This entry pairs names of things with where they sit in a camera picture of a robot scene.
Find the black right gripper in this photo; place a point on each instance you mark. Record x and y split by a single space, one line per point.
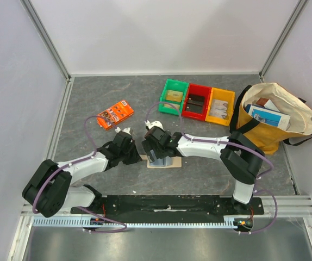
150 145

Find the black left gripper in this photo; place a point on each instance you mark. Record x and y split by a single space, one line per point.
135 157

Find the beige card holder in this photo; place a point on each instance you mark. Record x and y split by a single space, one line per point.
166 163

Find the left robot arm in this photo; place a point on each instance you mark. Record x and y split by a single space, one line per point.
49 189

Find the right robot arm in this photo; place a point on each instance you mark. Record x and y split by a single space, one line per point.
240 156

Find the gold card in green bin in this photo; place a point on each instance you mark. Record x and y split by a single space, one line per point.
175 96

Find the black card in red bin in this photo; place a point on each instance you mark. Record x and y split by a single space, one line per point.
196 98

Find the white vip card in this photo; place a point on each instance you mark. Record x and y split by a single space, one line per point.
219 104
218 113

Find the orange snack box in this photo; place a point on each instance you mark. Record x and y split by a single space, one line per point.
115 114

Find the green plastic bin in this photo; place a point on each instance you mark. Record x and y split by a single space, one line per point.
176 86

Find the red plastic bin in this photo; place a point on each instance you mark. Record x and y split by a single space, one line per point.
196 102

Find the yellow plastic bin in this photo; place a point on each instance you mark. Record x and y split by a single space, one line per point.
224 95

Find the blue white box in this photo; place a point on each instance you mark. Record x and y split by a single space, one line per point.
268 116

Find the brown box in bag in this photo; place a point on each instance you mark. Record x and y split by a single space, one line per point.
262 101

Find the yellow canvas tote bag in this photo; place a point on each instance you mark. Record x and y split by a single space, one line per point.
264 136

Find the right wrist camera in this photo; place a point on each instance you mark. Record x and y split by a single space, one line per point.
149 125

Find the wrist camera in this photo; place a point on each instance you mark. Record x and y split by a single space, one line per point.
149 125
124 131

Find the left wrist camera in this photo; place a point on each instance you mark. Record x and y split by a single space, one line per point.
124 131

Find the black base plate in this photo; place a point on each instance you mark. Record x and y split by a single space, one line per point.
172 207

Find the white slotted cable duct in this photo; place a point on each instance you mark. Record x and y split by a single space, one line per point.
93 222

